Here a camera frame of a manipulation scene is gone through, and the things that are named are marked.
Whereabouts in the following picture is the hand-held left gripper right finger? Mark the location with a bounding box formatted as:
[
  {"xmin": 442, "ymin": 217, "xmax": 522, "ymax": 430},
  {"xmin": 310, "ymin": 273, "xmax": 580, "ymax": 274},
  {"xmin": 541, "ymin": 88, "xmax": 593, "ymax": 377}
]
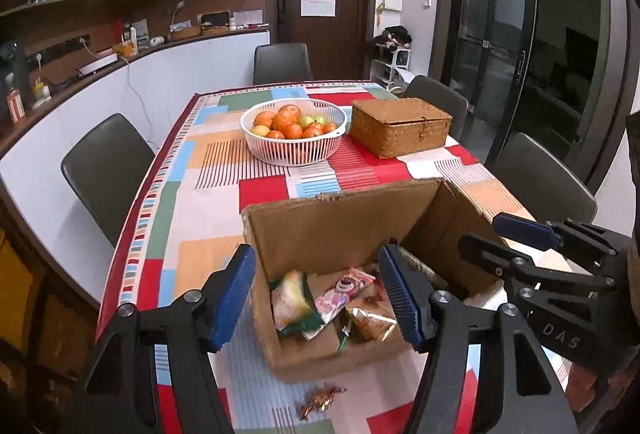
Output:
[{"xmin": 378, "ymin": 244, "xmax": 581, "ymax": 434}]

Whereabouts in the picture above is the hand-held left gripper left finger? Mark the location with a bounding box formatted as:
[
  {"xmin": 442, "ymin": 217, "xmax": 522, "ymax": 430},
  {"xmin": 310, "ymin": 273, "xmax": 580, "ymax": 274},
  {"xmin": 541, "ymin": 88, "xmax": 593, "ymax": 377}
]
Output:
[{"xmin": 60, "ymin": 244, "xmax": 257, "ymax": 434}]

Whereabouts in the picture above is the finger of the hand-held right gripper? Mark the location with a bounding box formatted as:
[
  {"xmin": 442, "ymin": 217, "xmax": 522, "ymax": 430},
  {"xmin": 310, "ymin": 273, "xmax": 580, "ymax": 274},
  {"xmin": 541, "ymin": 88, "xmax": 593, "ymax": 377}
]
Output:
[
  {"xmin": 459, "ymin": 234, "xmax": 543, "ymax": 286},
  {"xmin": 492, "ymin": 213, "xmax": 568, "ymax": 251}
]

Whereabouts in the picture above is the tan snack packet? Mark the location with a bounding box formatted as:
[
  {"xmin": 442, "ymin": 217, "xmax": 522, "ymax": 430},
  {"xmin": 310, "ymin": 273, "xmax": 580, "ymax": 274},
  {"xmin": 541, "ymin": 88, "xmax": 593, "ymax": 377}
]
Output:
[{"xmin": 346, "ymin": 299, "xmax": 399, "ymax": 343}]

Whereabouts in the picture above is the yellow green snack packet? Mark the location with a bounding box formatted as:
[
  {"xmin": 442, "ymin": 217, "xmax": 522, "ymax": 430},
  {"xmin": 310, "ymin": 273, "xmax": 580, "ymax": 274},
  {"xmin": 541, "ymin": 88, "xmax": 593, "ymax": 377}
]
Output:
[{"xmin": 270, "ymin": 270, "xmax": 326, "ymax": 333}]

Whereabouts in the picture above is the pink donut print snack packet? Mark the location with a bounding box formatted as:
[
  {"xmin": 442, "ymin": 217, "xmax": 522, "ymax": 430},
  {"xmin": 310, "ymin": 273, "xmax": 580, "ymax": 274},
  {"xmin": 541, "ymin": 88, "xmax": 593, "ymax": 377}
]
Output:
[{"xmin": 302, "ymin": 268, "xmax": 377, "ymax": 341}]

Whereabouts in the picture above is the brown cardboard box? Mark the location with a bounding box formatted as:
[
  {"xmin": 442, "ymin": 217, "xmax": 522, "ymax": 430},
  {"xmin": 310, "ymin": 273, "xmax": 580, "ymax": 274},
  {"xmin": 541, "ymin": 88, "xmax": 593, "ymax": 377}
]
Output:
[{"xmin": 240, "ymin": 178, "xmax": 538, "ymax": 385}]

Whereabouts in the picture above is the gold candy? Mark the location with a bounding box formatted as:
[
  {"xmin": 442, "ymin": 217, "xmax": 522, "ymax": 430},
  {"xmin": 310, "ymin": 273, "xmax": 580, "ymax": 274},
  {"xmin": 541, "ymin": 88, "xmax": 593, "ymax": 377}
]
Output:
[{"xmin": 300, "ymin": 385, "xmax": 347, "ymax": 419}]

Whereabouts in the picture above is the grey dining chair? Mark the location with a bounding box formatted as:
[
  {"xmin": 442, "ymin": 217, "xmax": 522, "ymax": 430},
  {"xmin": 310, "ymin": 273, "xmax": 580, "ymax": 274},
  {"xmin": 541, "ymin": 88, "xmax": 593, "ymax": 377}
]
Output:
[
  {"xmin": 402, "ymin": 75, "xmax": 470, "ymax": 146},
  {"xmin": 252, "ymin": 43, "xmax": 314, "ymax": 86},
  {"xmin": 492, "ymin": 133, "xmax": 598, "ymax": 226},
  {"xmin": 61, "ymin": 113, "xmax": 156, "ymax": 247}
]

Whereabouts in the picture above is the colourful patchwork tablecloth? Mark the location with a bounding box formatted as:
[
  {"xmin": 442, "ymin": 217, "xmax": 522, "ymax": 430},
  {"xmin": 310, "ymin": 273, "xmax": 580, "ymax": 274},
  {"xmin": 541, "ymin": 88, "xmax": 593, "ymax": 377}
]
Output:
[{"xmin": 95, "ymin": 80, "xmax": 576, "ymax": 434}]

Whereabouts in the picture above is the woven lidded box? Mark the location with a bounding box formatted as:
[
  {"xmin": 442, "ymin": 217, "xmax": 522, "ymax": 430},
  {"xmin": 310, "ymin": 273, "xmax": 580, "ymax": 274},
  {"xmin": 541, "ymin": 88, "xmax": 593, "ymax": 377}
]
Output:
[{"xmin": 348, "ymin": 97, "xmax": 453, "ymax": 160}]

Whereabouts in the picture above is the white plastic fruit basket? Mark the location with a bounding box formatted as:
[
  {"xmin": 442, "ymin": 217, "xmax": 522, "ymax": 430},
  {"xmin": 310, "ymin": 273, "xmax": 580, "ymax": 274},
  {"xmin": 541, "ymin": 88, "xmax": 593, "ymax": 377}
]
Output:
[{"xmin": 240, "ymin": 98, "xmax": 348, "ymax": 166}]

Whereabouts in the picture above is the pile of oranges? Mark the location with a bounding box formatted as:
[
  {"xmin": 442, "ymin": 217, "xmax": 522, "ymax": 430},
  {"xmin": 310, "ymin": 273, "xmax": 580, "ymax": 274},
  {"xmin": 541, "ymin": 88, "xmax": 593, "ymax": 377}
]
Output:
[{"xmin": 252, "ymin": 104, "xmax": 339, "ymax": 141}]

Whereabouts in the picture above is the black framed glass sliding door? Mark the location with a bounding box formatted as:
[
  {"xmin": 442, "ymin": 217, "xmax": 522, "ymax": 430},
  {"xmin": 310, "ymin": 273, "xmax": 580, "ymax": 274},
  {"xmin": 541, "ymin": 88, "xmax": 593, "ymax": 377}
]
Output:
[{"xmin": 440, "ymin": 0, "xmax": 540, "ymax": 165}]

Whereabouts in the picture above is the white stool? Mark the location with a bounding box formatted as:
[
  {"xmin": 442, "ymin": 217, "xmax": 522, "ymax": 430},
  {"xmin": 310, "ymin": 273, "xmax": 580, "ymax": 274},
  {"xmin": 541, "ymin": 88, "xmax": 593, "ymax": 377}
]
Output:
[{"xmin": 370, "ymin": 47, "xmax": 412, "ymax": 93}]

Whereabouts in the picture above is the white counter cabinet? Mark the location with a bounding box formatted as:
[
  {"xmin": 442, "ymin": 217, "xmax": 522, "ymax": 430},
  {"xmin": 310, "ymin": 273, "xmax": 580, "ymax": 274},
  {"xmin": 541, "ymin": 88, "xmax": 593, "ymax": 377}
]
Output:
[{"xmin": 0, "ymin": 30, "xmax": 271, "ymax": 310}]

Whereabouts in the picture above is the dark clothes pile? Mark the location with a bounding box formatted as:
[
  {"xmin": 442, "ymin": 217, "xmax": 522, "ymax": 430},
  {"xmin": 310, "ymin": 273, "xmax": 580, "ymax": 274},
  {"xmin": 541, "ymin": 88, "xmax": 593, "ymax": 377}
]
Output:
[{"xmin": 372, "ymin": 25, "xmax": 414, "ymax": 51}]

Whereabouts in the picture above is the dark brown door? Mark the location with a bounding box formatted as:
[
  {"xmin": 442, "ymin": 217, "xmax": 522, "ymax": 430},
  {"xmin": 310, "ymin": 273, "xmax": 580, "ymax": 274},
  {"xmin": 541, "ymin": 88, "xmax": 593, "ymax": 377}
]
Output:
[{"xmin": 270, "ymin": 0, "xmax": 377, "ymax": 82}]

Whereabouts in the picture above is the white flat tray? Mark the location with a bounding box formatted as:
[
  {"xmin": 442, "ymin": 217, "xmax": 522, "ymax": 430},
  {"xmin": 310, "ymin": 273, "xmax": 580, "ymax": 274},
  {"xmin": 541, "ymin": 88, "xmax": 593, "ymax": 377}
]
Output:
[{"xmin": 76, "ymin": 53, "xmax": 120, "ymax": 76}]

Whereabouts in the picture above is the black box in woven tray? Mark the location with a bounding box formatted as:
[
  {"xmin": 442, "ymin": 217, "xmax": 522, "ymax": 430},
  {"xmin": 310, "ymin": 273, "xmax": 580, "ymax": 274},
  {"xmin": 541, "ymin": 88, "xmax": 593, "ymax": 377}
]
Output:
[{"xmin": 200, "ymin": 11, "xmax": 231, "ymax": 36}]

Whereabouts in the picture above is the red and white carton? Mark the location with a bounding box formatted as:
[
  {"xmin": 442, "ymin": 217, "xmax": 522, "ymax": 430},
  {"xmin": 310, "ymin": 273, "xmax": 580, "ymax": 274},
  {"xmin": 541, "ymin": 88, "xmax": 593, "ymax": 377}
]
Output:
[{"xmin": 6, "ymin": 90, "xmax": 27, "ymax": 123}]

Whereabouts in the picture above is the white power cable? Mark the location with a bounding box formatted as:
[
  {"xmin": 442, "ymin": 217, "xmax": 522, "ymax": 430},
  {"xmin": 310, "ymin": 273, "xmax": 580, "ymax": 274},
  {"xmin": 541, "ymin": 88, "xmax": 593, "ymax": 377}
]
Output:
[{"xmin": 119, "ymin": 56, "xmax": 162, "ymax": 151}]

